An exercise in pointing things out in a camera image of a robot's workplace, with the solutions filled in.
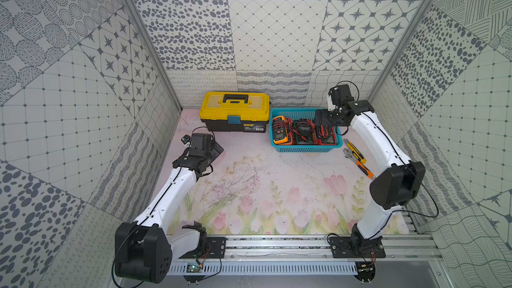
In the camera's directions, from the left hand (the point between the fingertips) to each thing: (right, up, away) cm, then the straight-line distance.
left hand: (210, 148), depth 84 cm
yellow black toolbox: (+9, +17, +12) cm, 22 cm away
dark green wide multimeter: (+43, +7, +12) cm, 45 cm away
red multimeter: (+56, +3, +12) cm, 57 cm away
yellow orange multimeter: (+31, +6, +10) cm, 33 cm away
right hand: (+52, +12, +2) cm, 53 cm away
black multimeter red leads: (+46, +11, -7) cm, 48 cm away
